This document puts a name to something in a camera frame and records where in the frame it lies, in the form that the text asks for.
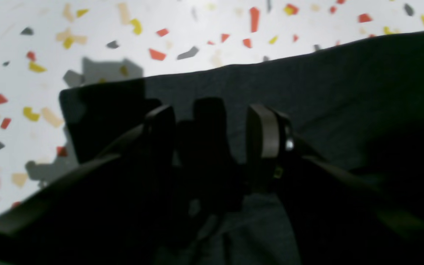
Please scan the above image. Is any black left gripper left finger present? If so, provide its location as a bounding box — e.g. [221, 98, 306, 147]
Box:
[0, 105, 176, 265]

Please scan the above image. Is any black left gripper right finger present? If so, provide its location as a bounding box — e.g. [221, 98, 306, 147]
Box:
[246, 104, 424, 265]

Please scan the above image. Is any dark grey T-shirt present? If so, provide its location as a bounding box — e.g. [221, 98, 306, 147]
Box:
[59, 32, 424, 265]

